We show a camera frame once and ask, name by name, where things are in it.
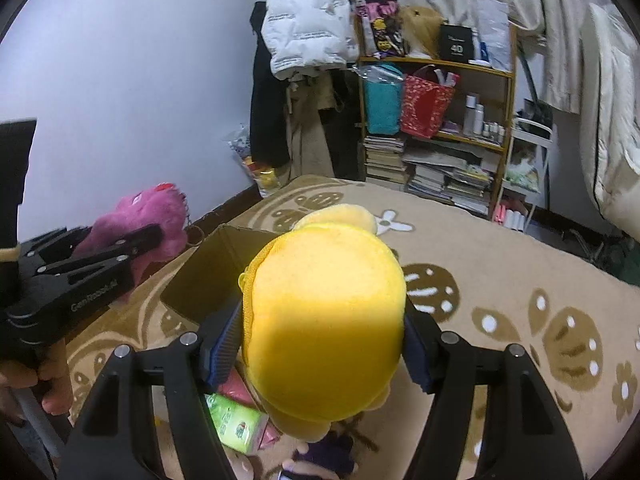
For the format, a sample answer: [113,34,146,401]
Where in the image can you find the magenta plush toy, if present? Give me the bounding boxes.
[73,182,188,286]

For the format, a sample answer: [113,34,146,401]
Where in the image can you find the yellow plush toy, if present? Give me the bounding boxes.
[239,204,407,442]

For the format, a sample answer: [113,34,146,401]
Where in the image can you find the person's left hand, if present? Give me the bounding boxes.
[1,339,74,425]

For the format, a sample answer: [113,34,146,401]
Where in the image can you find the beige patterned carpet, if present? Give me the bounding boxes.
[68,176,639,479]

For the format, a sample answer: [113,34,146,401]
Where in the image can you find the pink cloth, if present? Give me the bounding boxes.
[217,367,281,450]

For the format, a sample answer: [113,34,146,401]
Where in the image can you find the green tissue pack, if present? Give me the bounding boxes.
[205,393,268,455]

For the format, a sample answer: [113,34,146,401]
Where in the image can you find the open cardboard box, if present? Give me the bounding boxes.
[160,224,277,324]

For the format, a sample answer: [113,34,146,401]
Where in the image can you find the purple plush doll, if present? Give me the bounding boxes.
[278,430,359,479]

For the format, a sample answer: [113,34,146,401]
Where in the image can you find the plastic bag of toys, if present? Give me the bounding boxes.
[226,123,279,198]

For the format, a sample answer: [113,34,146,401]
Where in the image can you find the black hanging coat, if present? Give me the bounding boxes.
[250,1,290,168]

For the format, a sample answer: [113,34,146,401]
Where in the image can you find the stack of books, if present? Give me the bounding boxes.
[363,133,503,218]

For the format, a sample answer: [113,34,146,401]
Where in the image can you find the white step stool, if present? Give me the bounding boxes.
[500,116,555,222]

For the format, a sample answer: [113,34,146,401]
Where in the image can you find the wooden bookshelf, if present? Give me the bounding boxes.
[357,23,518,220]

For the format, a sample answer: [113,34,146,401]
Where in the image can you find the white puffer jacket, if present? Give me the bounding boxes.
[262,0,359,80]

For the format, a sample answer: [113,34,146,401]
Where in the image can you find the red gift bag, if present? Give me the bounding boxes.
[400,64,460,139]

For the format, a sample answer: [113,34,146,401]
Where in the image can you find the teal bag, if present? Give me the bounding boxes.
[362,63,405,136]

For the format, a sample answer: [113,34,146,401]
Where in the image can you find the white folded mattress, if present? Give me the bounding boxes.
[579,3,639,240]

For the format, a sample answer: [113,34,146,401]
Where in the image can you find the black box marked 40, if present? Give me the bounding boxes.
[438,24,475,64]

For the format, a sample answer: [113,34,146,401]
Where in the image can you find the colourful halloween bag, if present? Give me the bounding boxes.
[356,0,406,58]

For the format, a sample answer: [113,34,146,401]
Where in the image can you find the blonde wig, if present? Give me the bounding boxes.
[399,6,445,58]

